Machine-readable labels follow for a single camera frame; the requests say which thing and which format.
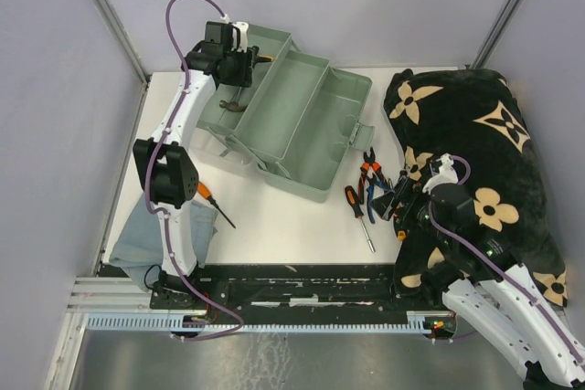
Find small yellow screwdriver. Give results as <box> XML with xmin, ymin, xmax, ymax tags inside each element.
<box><xmin>255</xmin><ymin>55</ymin><xmax>274</xmax><ymax>64</ymax></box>

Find black handled claw hammer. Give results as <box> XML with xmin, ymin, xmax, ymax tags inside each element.
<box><xmin>219</xmin><ymin>88</ymin><xmax>247</xmax><ymax>113</ymax></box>

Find green plastic tool box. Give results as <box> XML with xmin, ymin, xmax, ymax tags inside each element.
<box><xmin>191</xmin><ymin>25</ymin><xmax>374</xmax><ymax>203</ymax></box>

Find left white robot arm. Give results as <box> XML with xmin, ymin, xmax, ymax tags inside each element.
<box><xmin>133</xmin><ymin>20</ymin><xmax>259</xmax><ymax>308</ymax></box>

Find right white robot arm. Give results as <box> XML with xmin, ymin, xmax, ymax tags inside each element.
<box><xmin>369</xmin><ymin>174</ymin><xmax>584</xmax><ymax>389</ymax></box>

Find yellow black screwdriver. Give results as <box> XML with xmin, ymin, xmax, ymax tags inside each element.
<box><xmin>392</xmin><ymin>207</ymin><xmax>408</xmax><ymax>242</ymax></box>

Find orange black nut driver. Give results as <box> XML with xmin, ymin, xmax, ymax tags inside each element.
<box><xmin>344</xmin><ymin>185</ymin><xmax>376</xmax><ymax>253</ymax></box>

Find orange black pliers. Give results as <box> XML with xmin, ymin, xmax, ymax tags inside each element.
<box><xmin>357</xmin><ymin>147</ymin><xmax>388</xmax><ymax>204</ymax></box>

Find black floral blanket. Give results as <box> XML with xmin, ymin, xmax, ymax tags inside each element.
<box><xmin>384</xmin><ymin>69</ymin><xmax>568</xmax><ymax>307</ymax></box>

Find folded blue denim cloth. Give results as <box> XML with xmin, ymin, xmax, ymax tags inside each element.
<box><xmin>109</xmin><ymin>201</ymin><xmax>218</xmax><ymax>291</ymax></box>

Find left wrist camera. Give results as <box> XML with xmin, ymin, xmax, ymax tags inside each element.
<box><xmin>221</xmin><ymin>15</ymin><xmax>250</xmax><ymax>53</ymax></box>

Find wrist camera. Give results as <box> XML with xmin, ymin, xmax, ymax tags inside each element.
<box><xmin>221</xmin><ymin>15</ymin><xmax>250</xmax><ymax>53</ymax></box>
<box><xmin>422</xmin><ymin>153</ymin><xmax>459</xmax><ymax>195</ymax></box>

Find blue handled pliers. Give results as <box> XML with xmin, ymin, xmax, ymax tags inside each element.
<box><xmin>363</xmin><ymin>174</ymin><xmax>389</xmax><ymax>225</ymax></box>

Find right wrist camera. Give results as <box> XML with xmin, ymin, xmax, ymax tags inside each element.
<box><xmin>422</xmin><ymin>153</ymin><xmax>459</xmax><ymax>195</ymax></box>

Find left aluminium frame post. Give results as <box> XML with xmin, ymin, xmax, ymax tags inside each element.
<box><xmin>92</xmin><ymin>0</ymin><xmax>150</xmax><ymax>84</ymax></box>

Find aluminium frame post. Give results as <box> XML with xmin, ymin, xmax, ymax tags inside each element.
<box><xmin>92</xmin><ymin>0</ymin><xmax>150</xmax><ymax>84</ymax></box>
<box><xmin>465</xmin><ymin>0</ymin><xmax>523</xmax><ymax>69</ymax></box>

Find orange handled screwdriver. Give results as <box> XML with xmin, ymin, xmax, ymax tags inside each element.
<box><xmin>197</xmin><ymin>181</ymin><xmax>237</xmax><ymax>229</ymax></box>

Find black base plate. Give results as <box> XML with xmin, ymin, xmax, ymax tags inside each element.
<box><xmin>149</xmin><ymin>263</ymin><xmax>476</xmax><ymax>322</ymax></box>

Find right aluminium frame post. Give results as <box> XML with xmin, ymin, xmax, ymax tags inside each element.
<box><xmin>465</xmin><ymin>0</ymin><xmax>523</xmax><ymax>69</ymax></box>

